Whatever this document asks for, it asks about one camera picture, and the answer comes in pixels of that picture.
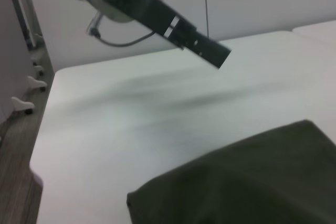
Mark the grey rolling partition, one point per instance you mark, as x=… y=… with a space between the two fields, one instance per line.
x=10 y=51

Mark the dark green t-shirt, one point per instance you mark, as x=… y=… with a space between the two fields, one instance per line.
x=249 y=182

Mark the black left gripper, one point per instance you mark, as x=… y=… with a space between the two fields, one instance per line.
x=141 y=6

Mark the white rolling partition frame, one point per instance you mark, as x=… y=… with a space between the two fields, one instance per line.
x=26 y=11

